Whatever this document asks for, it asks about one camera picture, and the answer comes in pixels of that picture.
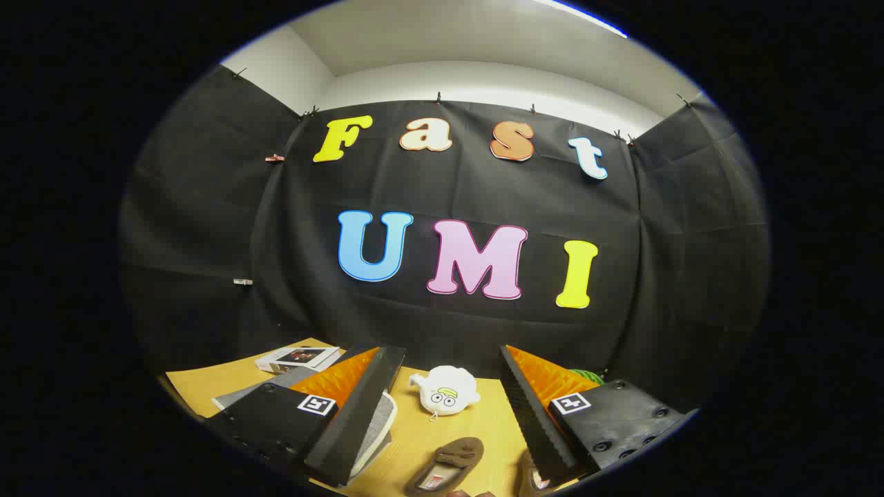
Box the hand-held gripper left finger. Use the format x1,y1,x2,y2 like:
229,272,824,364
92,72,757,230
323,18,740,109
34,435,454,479
207,343,407,487

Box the brown fuzzy shoe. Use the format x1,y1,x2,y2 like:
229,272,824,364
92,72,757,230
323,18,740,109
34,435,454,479
518,449,553,495
404,437,484,496

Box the white plush toy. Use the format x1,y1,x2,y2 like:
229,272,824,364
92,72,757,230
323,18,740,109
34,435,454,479
409,366,481,420

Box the white picture-cover book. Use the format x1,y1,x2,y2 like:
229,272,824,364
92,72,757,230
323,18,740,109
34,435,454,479
256,347,340,373

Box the grey fabric storage box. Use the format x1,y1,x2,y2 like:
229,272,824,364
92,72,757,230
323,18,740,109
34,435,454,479
211,366,399,478

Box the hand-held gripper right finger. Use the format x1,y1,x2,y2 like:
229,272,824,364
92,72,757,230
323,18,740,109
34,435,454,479
499,345,698,487

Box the black backdrop cloth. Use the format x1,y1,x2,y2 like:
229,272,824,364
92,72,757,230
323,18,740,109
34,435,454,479
117,66,771,415

